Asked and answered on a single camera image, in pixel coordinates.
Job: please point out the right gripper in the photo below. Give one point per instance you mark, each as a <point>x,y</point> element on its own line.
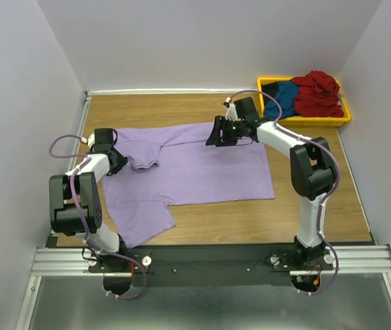
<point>220,123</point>

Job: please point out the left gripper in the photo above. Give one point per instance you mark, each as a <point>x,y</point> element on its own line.
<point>122,161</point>

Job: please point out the purple t shirt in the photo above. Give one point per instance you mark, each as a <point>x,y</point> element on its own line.
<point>173,166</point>

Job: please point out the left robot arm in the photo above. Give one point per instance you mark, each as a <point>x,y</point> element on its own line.
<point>74,200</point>

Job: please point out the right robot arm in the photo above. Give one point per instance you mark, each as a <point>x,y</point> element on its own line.
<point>314,171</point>

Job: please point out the black t shirt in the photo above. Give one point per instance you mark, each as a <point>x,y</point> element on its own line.
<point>271,89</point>

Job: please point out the yellow plastic bin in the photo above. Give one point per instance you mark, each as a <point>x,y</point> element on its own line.
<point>298,121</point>

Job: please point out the blue t shirt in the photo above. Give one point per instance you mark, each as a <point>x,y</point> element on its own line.
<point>288,91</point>

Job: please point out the red t shirt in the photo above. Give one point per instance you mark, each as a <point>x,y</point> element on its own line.
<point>318,96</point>

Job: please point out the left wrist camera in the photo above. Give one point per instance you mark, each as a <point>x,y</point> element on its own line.
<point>89,141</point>

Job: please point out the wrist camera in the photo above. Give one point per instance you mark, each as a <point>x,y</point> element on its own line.
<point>89,141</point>
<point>231,112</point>

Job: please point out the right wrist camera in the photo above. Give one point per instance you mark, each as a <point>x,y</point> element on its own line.
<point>231,112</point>

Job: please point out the black mounting base plate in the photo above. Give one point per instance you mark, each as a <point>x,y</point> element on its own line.
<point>210,265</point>

